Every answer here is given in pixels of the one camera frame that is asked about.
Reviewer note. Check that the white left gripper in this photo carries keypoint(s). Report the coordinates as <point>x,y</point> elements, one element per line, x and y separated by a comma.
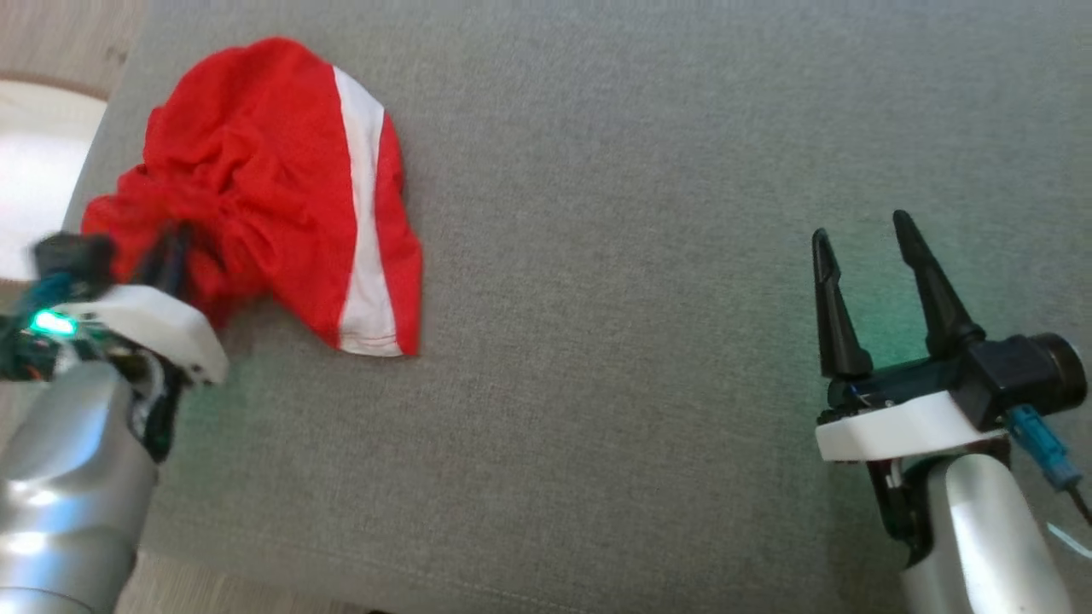
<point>153,320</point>

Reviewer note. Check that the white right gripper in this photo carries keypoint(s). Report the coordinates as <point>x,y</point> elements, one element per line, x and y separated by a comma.
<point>904,422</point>

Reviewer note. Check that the red mesh shorts white stripe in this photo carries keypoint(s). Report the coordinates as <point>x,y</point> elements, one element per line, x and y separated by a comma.
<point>256,170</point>

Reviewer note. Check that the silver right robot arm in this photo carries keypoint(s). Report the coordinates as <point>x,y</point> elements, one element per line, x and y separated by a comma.
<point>981,537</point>

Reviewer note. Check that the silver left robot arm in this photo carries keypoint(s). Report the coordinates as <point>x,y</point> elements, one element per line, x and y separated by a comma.
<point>68,477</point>

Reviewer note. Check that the white round object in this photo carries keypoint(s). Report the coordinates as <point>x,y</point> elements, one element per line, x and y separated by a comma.
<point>38,170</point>

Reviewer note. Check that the grey fabric sofa seat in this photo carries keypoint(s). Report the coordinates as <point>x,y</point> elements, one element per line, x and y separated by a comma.
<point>597,341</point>

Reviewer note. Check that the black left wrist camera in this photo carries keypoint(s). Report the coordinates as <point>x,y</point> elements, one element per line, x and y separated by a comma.
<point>72,256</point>

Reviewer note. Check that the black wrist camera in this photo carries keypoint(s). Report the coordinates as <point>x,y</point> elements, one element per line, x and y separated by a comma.
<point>1024,371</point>
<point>72,256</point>

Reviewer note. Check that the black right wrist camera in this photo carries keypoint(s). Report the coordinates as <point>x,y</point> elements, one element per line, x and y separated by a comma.
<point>1024,371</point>

